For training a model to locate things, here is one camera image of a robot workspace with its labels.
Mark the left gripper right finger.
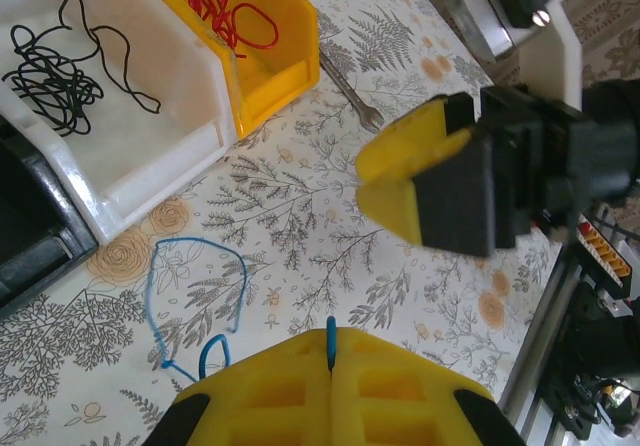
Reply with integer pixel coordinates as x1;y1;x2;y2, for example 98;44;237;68
331;327;527;446

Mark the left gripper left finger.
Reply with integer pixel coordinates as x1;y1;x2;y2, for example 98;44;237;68
144;329;333;446

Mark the yellow plastic bin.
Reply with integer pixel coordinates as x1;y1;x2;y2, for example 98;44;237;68
130;0;321;142

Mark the blue cable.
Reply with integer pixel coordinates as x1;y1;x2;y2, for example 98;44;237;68
147;237;338;385

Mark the red cable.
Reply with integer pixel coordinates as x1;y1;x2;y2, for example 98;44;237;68
152;0;280;61

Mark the white plastic bin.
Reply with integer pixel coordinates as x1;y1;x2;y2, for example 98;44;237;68
0;0;237;245

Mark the black plastic bin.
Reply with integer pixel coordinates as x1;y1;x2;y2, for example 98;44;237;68
0;115;100;313

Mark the black cable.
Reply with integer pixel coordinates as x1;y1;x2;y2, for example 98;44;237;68
2;0;163;138

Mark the steel open-end wrench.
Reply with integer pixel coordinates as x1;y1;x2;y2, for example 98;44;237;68
318;50;386;133

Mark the board with orange connectors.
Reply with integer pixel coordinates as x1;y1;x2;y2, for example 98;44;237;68
574;218;636;302

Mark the floral tablecloth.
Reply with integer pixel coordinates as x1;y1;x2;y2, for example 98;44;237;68
0;0;596;446

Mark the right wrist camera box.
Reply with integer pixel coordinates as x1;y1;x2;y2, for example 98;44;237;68
434;0;616;113

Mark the aluminium front rail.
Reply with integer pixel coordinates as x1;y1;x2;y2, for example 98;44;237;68
497;245;584;446

